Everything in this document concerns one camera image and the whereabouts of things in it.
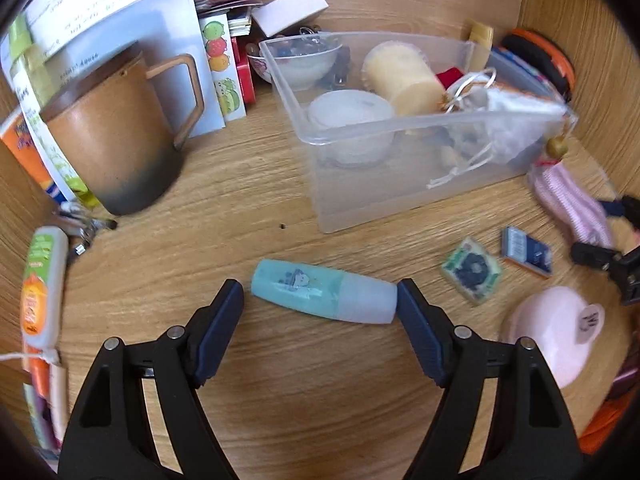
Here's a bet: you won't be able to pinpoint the white printed papers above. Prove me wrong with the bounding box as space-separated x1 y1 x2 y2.
24 0 162 57

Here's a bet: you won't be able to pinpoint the red small box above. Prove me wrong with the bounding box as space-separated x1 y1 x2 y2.
234 50 257 106

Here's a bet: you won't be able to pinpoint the metal key bunch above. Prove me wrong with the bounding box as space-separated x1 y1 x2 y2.
51 201 119 262

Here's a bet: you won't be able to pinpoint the clear plastic bin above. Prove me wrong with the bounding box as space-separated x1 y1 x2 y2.
257 30 580 235

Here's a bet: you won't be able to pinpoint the orange green tube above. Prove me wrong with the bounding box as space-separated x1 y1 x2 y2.
21 226 70 348

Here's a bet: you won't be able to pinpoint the blue zip pouch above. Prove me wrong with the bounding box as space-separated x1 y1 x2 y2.
492 46 567 107

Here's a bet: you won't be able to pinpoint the olive gourd charm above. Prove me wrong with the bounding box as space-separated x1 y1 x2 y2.
537 135 571 168

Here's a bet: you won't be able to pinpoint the white block box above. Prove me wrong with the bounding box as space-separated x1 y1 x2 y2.
251 0 329 38

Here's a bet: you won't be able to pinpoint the white cloth pouch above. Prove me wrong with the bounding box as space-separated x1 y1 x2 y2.
427 67 570 191

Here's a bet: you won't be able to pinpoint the orange box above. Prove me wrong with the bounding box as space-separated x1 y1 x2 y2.
0 110 67 202

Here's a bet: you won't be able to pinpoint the pink knitted pouch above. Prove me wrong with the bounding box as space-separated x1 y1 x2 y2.
527 161 617 250

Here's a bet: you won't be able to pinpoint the white desk organizer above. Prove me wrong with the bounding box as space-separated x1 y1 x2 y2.
142 0 227 139

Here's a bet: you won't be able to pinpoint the pink round case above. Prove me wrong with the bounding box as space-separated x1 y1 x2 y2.
499 286 607 391

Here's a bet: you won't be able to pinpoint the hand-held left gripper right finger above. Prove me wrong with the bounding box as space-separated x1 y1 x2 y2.
396 278 585 480

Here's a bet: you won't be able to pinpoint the white round container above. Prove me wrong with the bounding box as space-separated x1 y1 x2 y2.
307 89 396 169

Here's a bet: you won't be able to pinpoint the purple printed card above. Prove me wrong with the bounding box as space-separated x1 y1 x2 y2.
22 384 59 455

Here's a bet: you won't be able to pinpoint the yellow stick tube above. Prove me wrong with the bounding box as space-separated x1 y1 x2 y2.
467 21 495 68

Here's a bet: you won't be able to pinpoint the dark small trinkets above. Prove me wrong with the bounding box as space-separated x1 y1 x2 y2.
330 45 354 88

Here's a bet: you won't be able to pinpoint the red velvet pouch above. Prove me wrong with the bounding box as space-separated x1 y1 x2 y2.
434 66 467 89

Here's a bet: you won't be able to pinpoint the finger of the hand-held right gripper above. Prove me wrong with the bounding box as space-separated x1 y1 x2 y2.
570 240 626 272
597 196 640 222

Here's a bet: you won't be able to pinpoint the brown ceramic mug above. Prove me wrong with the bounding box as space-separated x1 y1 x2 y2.
37 42 207 217

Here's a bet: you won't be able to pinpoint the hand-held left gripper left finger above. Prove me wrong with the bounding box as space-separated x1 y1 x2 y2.
57 279 246 480

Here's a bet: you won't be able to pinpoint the teal tube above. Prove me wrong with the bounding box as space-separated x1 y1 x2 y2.
250 259 399 325

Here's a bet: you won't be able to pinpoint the black orange zip case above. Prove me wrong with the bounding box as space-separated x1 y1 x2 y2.
500 27 577 106

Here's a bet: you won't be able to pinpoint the blue card packet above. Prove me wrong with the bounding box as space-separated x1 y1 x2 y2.
501 226 555 279

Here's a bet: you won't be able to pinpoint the wooden desktop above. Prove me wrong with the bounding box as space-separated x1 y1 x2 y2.
0 5 636 480

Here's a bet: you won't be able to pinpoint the green white square packet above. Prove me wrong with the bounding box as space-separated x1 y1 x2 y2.
441 237 503 307

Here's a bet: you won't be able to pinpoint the pale yellow cylinder jar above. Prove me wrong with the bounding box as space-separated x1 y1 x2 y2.
361 41 446 136

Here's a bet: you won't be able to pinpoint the small patterned bowl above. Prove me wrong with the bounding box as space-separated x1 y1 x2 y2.
245 42 276 86

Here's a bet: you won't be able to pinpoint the white bowl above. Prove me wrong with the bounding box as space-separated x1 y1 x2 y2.
272 35 345 92

